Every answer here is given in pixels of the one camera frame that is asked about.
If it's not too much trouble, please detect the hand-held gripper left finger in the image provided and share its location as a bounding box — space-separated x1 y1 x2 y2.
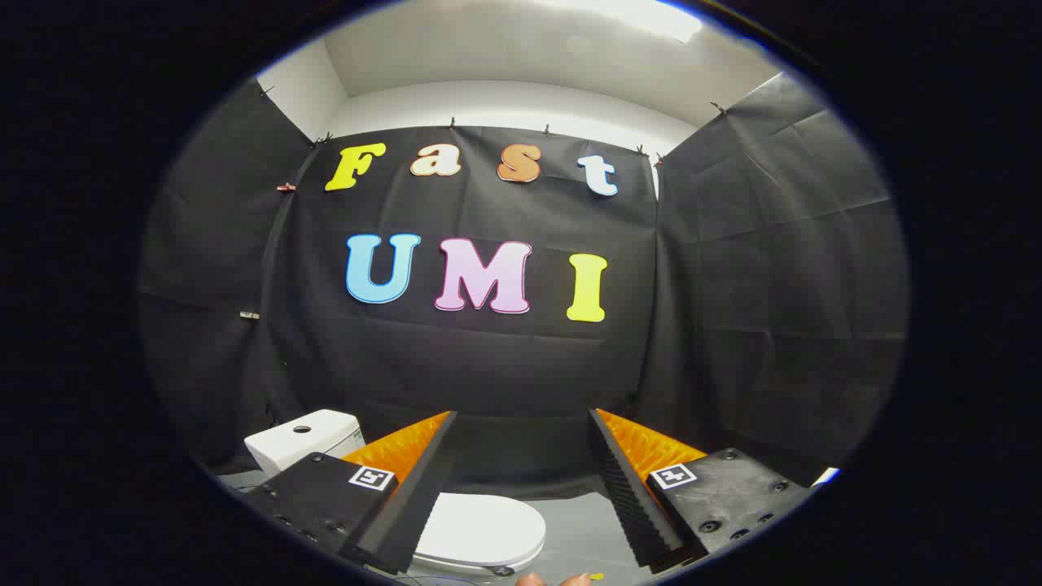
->
243 410 458 576

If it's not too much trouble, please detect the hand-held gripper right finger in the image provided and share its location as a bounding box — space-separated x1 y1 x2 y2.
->
588 408 812 572

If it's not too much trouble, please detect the white toilet tank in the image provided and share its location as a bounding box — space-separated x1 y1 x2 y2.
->
244 409 366 478

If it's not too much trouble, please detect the black backdrop cloth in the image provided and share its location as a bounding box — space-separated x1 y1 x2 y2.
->
138 73 909 501

